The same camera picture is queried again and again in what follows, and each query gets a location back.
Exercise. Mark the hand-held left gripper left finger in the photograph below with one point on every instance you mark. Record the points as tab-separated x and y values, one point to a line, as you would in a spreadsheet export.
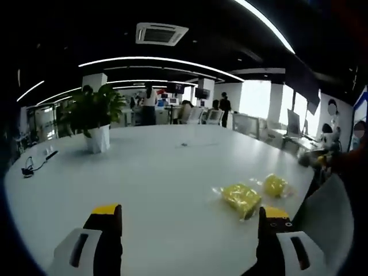
107	238

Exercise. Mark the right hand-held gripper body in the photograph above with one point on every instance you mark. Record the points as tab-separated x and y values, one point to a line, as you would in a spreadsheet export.
333	145

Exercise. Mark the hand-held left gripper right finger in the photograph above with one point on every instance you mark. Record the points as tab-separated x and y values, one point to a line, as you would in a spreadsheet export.
268	241

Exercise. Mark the bagged round yellow silicone block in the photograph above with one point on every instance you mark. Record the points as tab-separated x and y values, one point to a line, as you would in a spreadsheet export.
274	185

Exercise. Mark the bagged rectangular yellow silicone block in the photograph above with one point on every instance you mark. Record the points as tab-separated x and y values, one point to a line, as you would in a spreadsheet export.
240	198

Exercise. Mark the desktop monitor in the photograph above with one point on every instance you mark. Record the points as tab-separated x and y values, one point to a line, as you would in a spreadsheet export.
293	122

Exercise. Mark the grey office chair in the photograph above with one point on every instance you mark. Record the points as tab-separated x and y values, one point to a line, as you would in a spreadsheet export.
327	218

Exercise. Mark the dark roller blind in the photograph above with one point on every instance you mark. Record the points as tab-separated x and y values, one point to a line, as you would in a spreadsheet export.
304	83

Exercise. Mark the white mesh office chair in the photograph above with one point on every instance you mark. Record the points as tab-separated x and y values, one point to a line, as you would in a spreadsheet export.
215	117
197	115

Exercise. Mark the green plant in white pot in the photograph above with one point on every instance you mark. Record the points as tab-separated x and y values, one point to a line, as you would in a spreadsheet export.
95	115

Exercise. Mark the white computer monitor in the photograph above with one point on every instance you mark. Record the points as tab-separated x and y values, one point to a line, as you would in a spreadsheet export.
173	101

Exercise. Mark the long curved ceiling light strip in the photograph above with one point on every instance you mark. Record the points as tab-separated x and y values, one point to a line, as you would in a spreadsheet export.
161	61

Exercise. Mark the ceiling air conditioner vent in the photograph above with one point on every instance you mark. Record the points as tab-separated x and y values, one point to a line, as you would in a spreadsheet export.
161	34

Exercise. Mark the dark wall screen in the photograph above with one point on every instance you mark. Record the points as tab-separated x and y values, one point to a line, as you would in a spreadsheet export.
176	88

